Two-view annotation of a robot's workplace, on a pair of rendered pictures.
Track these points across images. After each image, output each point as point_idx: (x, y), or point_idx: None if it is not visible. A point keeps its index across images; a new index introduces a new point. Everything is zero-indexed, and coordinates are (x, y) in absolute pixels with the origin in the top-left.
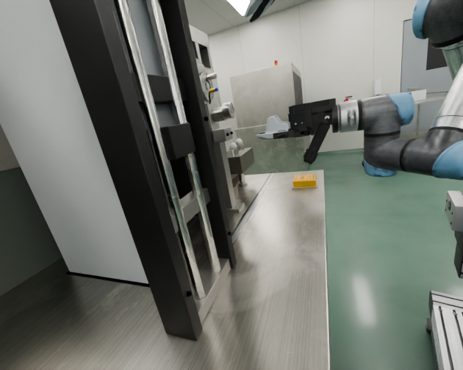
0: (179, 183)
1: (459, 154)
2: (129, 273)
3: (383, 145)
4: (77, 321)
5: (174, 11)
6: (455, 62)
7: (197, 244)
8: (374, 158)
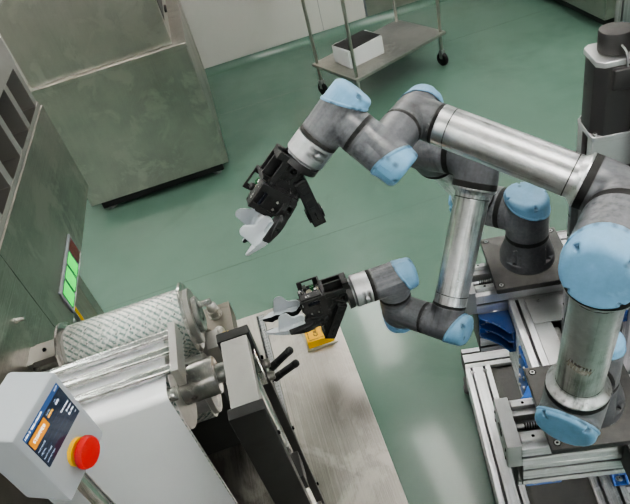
0: (194, 428)
1: (457, 334)
2: None
3: (400, 312)
4: None
5: (266, 386)
6: (438, 181)
7: (266, 493)
8: (394, 322)
